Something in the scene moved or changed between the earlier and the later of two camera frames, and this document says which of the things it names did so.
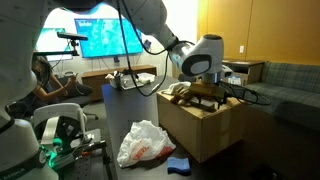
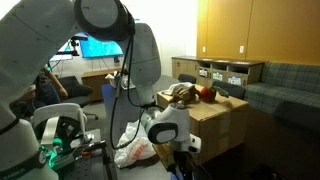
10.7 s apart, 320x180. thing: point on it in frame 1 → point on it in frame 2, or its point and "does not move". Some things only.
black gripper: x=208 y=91 → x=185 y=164
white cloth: x=175 y=86 does not move
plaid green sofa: x=293 y=91 does not move
